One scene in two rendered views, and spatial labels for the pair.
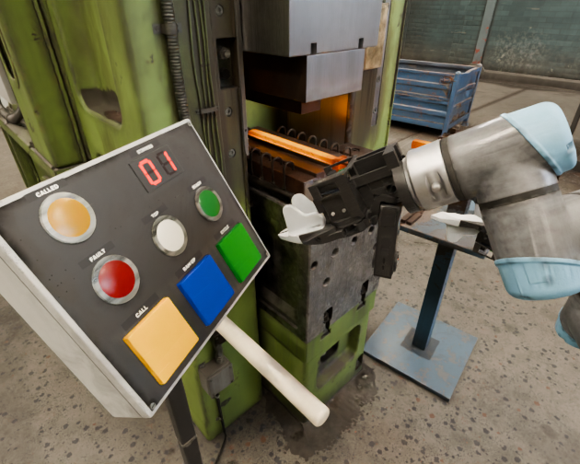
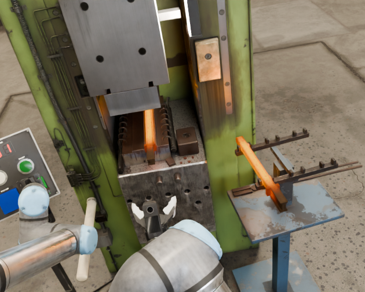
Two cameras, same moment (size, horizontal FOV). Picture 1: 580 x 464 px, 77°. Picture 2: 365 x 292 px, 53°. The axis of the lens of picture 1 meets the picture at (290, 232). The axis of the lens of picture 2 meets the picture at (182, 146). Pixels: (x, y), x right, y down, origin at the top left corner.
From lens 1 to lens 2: 1.21 m
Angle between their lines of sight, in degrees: 36
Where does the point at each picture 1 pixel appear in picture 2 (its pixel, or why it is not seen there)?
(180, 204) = (8, 165)
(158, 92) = (45, 101)
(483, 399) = not seen: outside the picture
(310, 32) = (102, 84)
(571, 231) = (26, 237)
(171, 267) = not seen: outside the picture
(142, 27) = (32, 77)
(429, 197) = not seen: hidden behind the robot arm
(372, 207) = not seen: hidden behind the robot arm
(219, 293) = (14, 204)
